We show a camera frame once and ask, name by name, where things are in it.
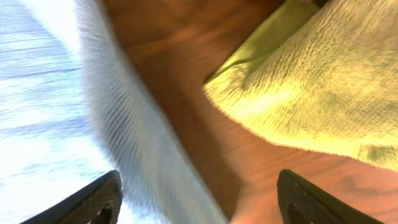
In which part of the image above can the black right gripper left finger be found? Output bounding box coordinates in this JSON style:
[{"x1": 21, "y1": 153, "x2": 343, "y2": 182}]
[{"x1": 21, "y1": 170, "x2": 123, "y2": 224}]

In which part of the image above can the blue cloth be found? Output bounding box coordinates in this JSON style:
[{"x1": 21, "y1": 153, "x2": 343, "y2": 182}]
[{"x1": 1, "y1": 1, "x2": 227, "y2": 223}]

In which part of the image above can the lower green cloth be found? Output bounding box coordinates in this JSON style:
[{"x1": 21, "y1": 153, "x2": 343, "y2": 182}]
[{"x1": 203, "y1": 0, "x2": 397, "y2": 171}]

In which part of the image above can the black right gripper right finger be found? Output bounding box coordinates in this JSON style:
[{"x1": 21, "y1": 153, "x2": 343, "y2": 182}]
[{"x1": 277, "y1": 169, "x2": 382, "y2": 224}]

